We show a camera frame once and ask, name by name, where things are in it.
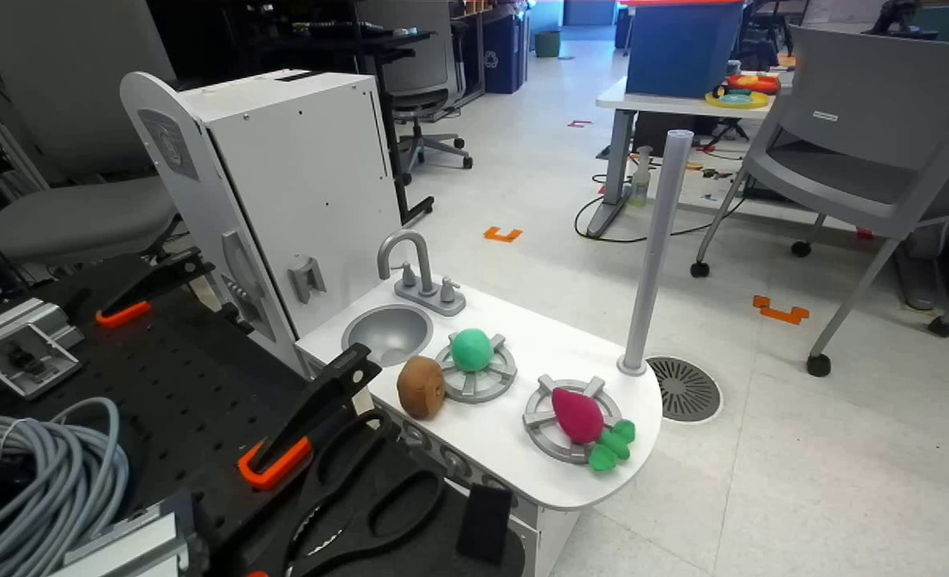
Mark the grey folding chair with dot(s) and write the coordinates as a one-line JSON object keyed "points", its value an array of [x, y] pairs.
{"points": [[858, 135]]}

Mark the grey vertical pole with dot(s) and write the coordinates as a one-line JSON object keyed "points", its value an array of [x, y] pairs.
{"points": [[661, 218]]}

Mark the orange floor tape marker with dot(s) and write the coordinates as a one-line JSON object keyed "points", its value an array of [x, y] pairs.
{"points": [[784, 316]]}

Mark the blue storage bin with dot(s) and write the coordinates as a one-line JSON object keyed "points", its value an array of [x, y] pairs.
{"points": [[682, 47]]}

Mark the aluminium extrusion bracket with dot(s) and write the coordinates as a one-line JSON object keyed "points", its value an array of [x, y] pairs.
{"points": [[37, 348]]}

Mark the grey office chair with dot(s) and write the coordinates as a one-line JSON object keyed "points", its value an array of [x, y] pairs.
{"points": [[61, 65]]}

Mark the green toy ball vegetable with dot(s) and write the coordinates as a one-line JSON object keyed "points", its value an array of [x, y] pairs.
{"points": [[473, 352]]}

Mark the brown toy potato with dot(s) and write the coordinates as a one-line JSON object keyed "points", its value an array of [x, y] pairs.
{"points": [[421, 389]]}

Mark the grey toy faucet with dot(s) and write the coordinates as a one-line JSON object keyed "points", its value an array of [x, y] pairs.
{"points": [[419, 280]]}

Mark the pink toy radish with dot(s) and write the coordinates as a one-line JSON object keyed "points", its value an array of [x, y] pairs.
{"points": [[606, 445]]}

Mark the round floor drain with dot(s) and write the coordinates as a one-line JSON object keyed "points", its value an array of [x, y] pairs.
{"points": [[687, 393]]}

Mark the grey toy sink bowl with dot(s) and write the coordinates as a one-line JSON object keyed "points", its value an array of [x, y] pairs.
{"points": [[389, 330]]}

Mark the black office swivel chair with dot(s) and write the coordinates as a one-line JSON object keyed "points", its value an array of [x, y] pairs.
{"points": [[423, 82]]}

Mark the black clamp orange handle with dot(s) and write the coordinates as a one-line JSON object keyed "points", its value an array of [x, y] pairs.
{"points": [[278, 457]]}

